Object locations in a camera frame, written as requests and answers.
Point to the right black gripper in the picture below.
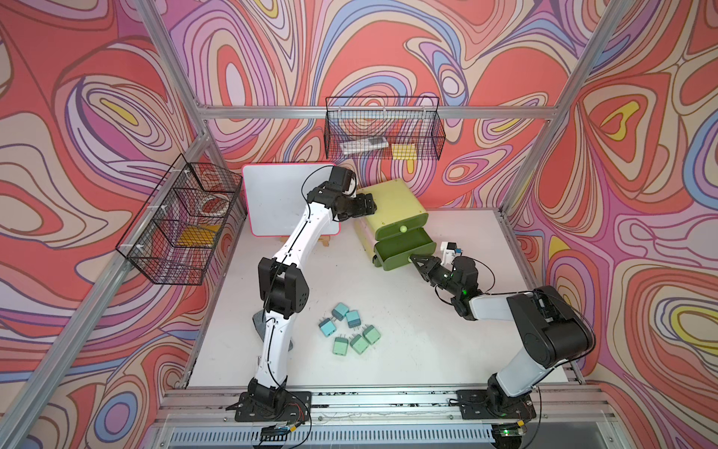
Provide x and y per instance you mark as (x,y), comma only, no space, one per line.
(430,263)

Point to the green plug bottom left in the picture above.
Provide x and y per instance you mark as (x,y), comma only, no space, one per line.
(340,346)

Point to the black wire basket wall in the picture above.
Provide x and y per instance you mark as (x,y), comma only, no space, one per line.
(401,120)
(189,194)

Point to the green circuit board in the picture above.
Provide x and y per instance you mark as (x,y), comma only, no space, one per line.
(275,434)

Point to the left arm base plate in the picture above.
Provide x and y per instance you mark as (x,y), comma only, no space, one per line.
(283,406)

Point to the yellow item in left basket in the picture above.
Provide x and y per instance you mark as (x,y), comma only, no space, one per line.
(198,236)

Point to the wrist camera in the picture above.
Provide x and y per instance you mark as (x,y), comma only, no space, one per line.
(342,180)
(449,252)

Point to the grey box in back basket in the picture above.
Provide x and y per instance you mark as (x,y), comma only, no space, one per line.
(363,145)

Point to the pink framed whiteboard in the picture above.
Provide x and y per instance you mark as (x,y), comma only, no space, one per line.
(275,195)

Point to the aluminium frame rail front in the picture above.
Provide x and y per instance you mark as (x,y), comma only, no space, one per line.
(569,416)

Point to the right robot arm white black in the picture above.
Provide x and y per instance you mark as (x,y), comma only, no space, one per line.
(552,332)

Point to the green plug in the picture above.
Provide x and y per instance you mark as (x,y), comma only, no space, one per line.
(359,344)
(340,346)
(371,334)

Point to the yellow block in back basket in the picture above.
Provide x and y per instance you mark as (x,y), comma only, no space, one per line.
(404,152)

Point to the yellow green drawer cabinet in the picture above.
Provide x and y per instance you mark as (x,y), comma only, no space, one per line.
(393,198)

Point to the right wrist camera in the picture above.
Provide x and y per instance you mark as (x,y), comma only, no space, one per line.
(449,252)

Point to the green plug bottom middle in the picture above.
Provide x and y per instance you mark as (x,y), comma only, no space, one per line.
(359,344)

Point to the green plug right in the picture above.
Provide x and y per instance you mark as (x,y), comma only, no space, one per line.
(371,334)

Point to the teal plug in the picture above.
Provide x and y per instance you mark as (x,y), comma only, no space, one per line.
(340,311)
(353,319)
(327,327)

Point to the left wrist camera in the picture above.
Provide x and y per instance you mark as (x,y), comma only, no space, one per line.
(342,180)

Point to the black wire basket left wall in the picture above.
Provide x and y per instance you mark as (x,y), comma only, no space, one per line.
(189,194)

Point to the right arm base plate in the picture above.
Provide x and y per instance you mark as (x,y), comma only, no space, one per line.
(491,404)

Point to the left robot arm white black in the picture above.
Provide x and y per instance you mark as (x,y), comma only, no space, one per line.
(283,287)

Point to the teal plug top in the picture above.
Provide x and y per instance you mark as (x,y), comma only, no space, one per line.
(340,311)

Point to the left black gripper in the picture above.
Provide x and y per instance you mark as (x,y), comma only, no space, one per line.
(359,209)

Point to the green top drawer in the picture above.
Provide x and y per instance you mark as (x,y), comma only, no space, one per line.
(388,227)

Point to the black wire basket back wall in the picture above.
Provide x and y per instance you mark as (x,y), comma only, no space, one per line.
(401,120)

